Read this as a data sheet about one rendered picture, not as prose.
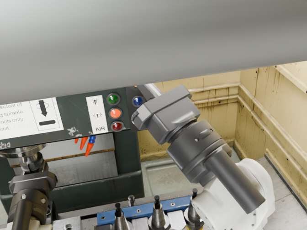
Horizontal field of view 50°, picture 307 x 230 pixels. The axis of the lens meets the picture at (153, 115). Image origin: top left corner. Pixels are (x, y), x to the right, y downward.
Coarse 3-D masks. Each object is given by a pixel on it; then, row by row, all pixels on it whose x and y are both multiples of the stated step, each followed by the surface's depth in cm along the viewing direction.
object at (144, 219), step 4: (144, 216) 99; (132, 220) 98; (136, 220) 98; (140, 220) 98; (144, 220) 98; (132, 224) 97; (136, 224) 97; (140, 224) 97; (144, 224) 97; (136, 228) 96; (140, 228) 96; (144, 228) 96; (148, 228) 96
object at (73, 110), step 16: (64, 96) 60; (80, 96) 61; (64, 112) 62; (80, 112) 63; (64, 128) 64; (80, 128) 65; (128, 128) 67; (0, 144) 63; (16, 144) 64; (32, 144) 65
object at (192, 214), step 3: (189, 204) 95; (189, 207) 95; (192, 207) 94; (189, 210) 96; (192, 210) 95; (195, 210) 94; (189, 213) 96; (192, 213) 95; (195, 213) 95; (189, 216) 96; (192, 216) 96; (195, 216) 95; (198, 216) 95; (192, 219) 96; (195, 219) 96; (198, 219) 96
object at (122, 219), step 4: (116, 216) 90; (120, 216) 90; (124, 216) 92; (116, 220) 91; (120, 220) 91; (124, 220) 92; (116, 224) 92; (120, 224) 91; (124, 224) 92; (116, 228) 92; (120, 228) 92; (124, 228) 92; (128, 228) 94
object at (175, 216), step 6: (174, 210) 100; (180, 210) 100; (168, 216) 99; (174, 216) 99; (180, 216) 98; (174, 222) 97; (180, 222) 97; (186, 222) 97; (174, 228) 95; (180, 228) 95
